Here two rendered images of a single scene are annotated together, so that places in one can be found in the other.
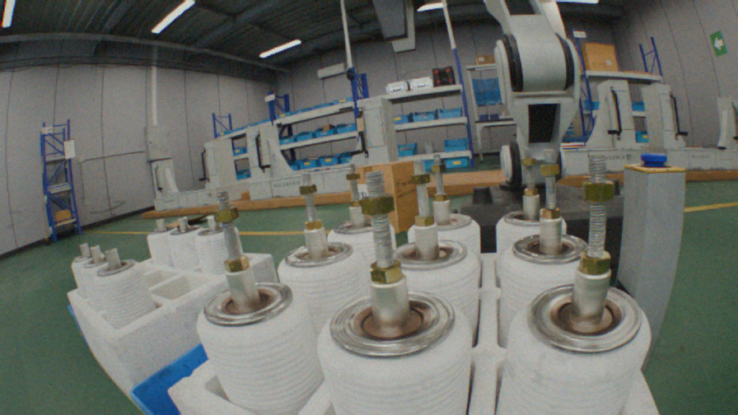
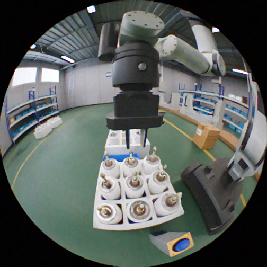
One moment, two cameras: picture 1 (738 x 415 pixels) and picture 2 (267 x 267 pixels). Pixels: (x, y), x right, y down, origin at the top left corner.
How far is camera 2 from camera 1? 0.34 m
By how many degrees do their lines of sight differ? 59
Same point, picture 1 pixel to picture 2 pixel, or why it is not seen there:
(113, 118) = not seen: hidden behind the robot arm
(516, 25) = (257, 118)
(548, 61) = (256, 151)
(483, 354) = (123, 200)
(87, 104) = not seen: hidden behind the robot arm
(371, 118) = (217, 105)
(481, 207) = (202, 172)
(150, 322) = (114, 147)
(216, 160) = (174, 98)
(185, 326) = (121, 150)
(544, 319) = (105, 204)
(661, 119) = not seen: outside the picture
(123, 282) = (112, 139)
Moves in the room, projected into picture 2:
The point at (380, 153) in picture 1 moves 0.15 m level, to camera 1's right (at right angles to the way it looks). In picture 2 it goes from (216, 118) to (222, 121)
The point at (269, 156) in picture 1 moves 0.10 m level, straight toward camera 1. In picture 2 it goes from (188, 103) to (188, 103)
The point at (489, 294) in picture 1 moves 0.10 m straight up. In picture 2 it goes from (148, 197) to (151, 190)
